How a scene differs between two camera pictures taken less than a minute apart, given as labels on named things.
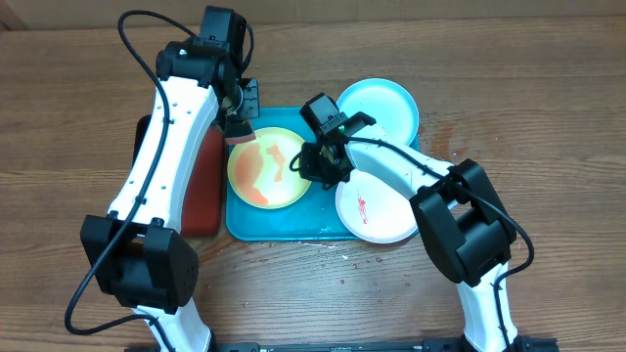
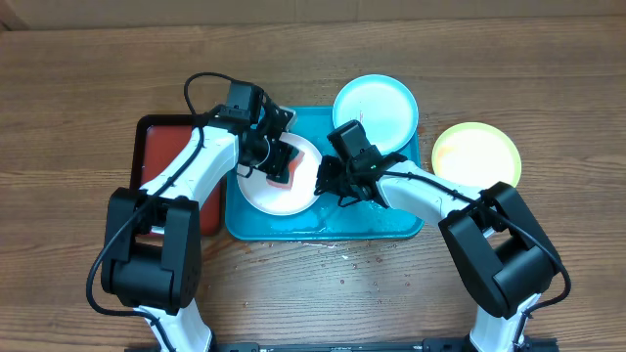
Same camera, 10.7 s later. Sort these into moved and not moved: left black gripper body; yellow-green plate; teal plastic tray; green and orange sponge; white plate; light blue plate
Moved: left black gripper body; white plate; green and orange sponge; yellow-green plate
Not moved: teal plastic tray; light blue plate
